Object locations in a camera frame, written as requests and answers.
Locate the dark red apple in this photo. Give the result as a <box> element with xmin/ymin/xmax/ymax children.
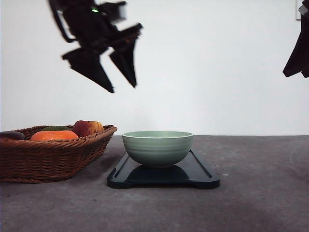
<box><xmin>0</xmin><ymin>131</ymin><xmax>26</xmax><ymax>140</ymax></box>

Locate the brown wicker basket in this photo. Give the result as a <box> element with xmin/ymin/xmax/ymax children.
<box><xmin>0</xmin><ymin>120</ymin><xmax>118</xmax><ymax>183</ymax></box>

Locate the red yellow apple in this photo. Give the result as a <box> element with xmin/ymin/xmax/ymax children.
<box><xmin>73</xmin><ymin>120</ymin><xmax>104</xmax><ymax>137</ymax></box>

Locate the dark blue rectangular tray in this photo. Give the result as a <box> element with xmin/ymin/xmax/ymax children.
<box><xmin>107</xmin><ymin>150</ymin><xmax>220</xmax><ymax>189</ymax></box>

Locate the white wall socket right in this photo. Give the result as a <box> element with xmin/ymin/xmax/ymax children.
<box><xmin>295</xmin><ymin>0</ymin><xmax>302</xmax><ymax>21</ymax></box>

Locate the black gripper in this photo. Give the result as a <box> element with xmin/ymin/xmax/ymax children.
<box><xmin>283</xmin><ymin>0</ymin><xmax>309</xmax><ymax>78</ymax></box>
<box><xmin>48</xmin><ymin>0</ymin><xmax>143</xmax><ymax>93</ymax></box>

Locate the orange fruit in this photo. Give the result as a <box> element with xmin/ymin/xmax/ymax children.
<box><xmin>31</xmin><ymin>130</ymin><xmax>78</xmax><ymax>141</ymax></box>

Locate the green avocado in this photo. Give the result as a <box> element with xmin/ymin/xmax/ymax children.
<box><xmin>42</xmin><ymin>126</ymin><xmax>71</xmax><ymax>131</ymax></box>

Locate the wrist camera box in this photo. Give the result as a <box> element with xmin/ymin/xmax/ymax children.
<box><xmin>100</xmin><ymin>1</ymin><xmax>126</xmax><ymax>24</ymax></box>

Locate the green ceramic bowl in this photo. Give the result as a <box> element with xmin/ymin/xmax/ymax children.
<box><xmin>122</xmin><ymin>130</ymin><xmax>194</xmax><ymax>168</ymax></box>

